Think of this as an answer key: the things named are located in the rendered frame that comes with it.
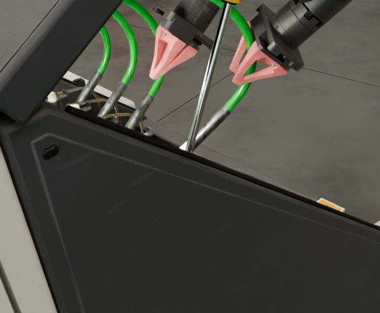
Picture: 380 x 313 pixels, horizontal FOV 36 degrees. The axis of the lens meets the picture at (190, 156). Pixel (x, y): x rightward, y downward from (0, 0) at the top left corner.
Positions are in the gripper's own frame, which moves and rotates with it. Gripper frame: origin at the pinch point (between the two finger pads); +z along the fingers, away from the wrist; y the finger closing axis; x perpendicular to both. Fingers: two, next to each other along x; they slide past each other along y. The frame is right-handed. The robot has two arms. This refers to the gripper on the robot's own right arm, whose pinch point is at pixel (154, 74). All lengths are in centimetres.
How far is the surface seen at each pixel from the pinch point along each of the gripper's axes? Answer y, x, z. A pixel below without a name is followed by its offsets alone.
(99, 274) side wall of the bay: 18.0, 40.2, 14.5
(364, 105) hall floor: -203, -136, -36
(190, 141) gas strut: 12.2, 32.9, 1.7
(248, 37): -3.9, 9.7, -12.1
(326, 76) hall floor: -207, -176, -40
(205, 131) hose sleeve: -7.9, 8.5, 3.0
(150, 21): -0.6, -11.6, -6.4
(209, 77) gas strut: 14.4, 32.6, -4.6
